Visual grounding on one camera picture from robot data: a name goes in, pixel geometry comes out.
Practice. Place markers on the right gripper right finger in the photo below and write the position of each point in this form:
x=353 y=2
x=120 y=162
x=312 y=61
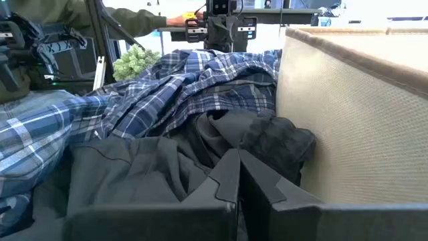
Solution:
x=301 y=224

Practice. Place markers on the beige fabric bin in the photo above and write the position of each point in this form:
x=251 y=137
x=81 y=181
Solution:
x=361 y=134

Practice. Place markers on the light green knit garment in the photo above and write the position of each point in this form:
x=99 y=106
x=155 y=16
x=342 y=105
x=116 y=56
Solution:
x=133 y=63

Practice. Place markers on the dark grey garment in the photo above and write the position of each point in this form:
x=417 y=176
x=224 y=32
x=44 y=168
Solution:
x=133 y=167

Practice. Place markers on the black mechanical equipment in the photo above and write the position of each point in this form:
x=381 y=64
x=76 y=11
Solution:
x=20 y=43

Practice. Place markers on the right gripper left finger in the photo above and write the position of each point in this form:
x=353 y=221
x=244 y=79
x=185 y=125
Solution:
x=200 y=221

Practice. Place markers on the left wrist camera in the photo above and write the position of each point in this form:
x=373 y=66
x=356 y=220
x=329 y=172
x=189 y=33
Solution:
x=220 y=6

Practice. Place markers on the black metal frame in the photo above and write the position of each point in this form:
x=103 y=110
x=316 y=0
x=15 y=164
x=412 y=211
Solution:
x=100 y=40

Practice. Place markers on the black fleece garment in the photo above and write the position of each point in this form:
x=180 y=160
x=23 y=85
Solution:
x=277 y=144

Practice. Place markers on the blue plaid shirt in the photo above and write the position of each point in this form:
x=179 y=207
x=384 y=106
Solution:
x=150 y=100

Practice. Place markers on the person's hand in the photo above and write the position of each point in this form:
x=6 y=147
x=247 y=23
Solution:
x=177 y=20

